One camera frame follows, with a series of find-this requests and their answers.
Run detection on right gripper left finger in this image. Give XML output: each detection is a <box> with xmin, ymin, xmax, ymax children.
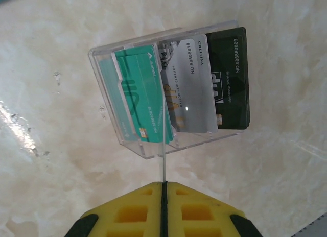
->
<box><xmin>68</xmin><ymin>181</ymin><xmax>164</xmax><ymax>237</ymax></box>

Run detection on white VIP card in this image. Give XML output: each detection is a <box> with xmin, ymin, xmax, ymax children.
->
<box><xmin>156</xmin><ymin>34</ymin><xmax>219</xmax><ymax>134</ymax></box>

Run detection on black VIP card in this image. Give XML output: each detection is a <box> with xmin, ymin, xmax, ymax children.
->
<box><xmin>205</xmin><ymin>27</ymin><xmax>251</xmax><ymax>131</ymax></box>

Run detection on clear acrylic card box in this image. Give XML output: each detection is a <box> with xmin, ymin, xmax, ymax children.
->
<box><xmin>87</xmin><ymin>19</ymin><xmax>253</xmax><ymax>160</ymax></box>

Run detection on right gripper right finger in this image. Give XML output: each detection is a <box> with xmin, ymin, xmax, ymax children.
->
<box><xmin>163</xmin><ymin>181</ymin><xmax>263</xmax><ymax>237</ymax></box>

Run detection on aluminium side frame rail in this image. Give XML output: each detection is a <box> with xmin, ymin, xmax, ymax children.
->
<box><xmin>297</xmin><ymin>213</ymin><xmax>327</xmax><ymax>237</ymax></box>

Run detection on teal VIP card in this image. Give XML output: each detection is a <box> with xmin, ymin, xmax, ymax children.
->
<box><xmin>114</xmin><ymin>44</ymin><xmax>176</xmax><ymax>145</ymax></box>
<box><xmin>99</xmin><ymin>57</ymin><xmax>133</xmax><ymax>146</ymax></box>

